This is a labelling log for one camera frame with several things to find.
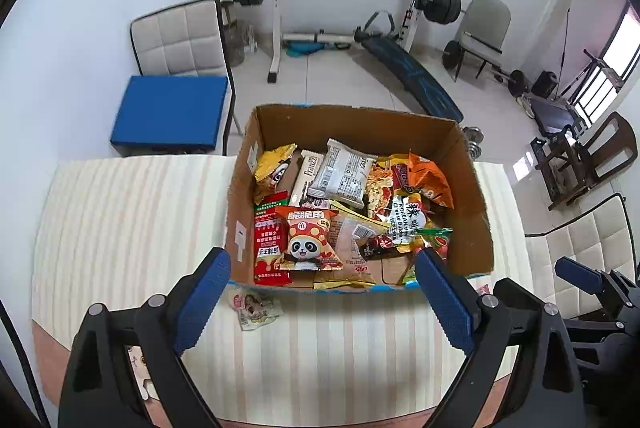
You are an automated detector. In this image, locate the small pink-white snack packet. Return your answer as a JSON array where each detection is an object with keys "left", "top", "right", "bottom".
[{"left": 227, "top": 286, "right": 284, "bottom": 332}]

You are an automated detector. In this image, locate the white barbell rack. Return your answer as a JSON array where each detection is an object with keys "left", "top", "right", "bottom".
[{"left": 266, "top": 0, "right": 444, "bottom": 85}]

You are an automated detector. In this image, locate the white-grey barcode snack bag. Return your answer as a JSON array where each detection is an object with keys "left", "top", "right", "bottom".
[{"left": 309, "top": 139, "right": 376, "bottom": 209}]

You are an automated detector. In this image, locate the chrome dumbbell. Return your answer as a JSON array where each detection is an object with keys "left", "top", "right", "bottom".
[{"left": 462, "top": 127, "right": 485, "bottom": 160}]

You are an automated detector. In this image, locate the yellow snack bag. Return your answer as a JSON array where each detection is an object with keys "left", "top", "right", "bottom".
[{"left": 254, "top": 143, "right": 297, "bottom": 205}]

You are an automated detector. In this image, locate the colourful candy ball bag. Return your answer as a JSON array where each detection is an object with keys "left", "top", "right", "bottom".
[{"left": 401, "top": 228, "right": 452, "bottom": 286}]

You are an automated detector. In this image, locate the orange snack bag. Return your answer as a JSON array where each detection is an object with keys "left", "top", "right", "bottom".
[{"left": 407, "top": 152, "right": 454, "bottom": 209}]

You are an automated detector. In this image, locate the black floor speaker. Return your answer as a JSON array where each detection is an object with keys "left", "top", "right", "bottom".
[{"left": 530, "top": 70, "right": 558, "bottom": 99}]

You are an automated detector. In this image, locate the clear brown bread packet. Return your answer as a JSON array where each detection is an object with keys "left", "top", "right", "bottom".
[{"left": 314, "top": 200, "right": 390, "bottom": 290}]

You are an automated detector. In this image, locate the dark wooden chair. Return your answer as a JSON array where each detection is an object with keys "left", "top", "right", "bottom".
[{"left": 530, "top": 112, "right": 639, "bottom": 210}]

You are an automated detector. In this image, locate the Franzzi cookie pack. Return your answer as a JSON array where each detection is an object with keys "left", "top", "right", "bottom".
[{"left": 288, "top": 150, "right": 329, "bottom": 209}]

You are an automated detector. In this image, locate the grey chair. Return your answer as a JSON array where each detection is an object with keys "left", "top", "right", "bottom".
[{"left": 454, "top": 0, "right": 511, "bottom": 76}]

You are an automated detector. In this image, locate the red label snack bag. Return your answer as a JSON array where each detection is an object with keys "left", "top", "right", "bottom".
[{"left": 253, "top": 191, "right": 292, "bottom": 286}]

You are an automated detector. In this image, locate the white chair blue cushion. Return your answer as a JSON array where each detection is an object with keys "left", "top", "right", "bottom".
[{"left": 110, "top": 0, "right": 240, "bottom": 156}]

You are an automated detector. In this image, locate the black sit-up bench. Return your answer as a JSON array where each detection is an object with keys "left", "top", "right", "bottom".
[{"left": 354, "top": 11, "right": 464, "bottom": 124}]

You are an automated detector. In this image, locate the red noodle snack bag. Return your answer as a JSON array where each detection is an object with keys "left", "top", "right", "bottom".
[{"left": 364, "top": 154, "right": 427, "bottom": 252}]

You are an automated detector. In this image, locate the white quilted chair right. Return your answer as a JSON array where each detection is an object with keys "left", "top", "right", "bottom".
[{"left": 525, "top": 193, "right": 638, "bottom": 318}]

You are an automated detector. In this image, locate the cardboard snack box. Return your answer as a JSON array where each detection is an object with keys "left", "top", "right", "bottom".
[{"left": 226, "top": 104, "right": 494, "bottom": 290}]

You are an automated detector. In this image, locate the red panda snack bag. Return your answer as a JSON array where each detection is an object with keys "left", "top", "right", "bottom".
[{"left": 274, "top": 206, "right": 343, "bottom": 271}]

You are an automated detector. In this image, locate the small barbell on floor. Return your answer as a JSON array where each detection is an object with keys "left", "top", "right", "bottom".
[{"left": 442, "top": 40, "right": 529, "bottom": 98}]

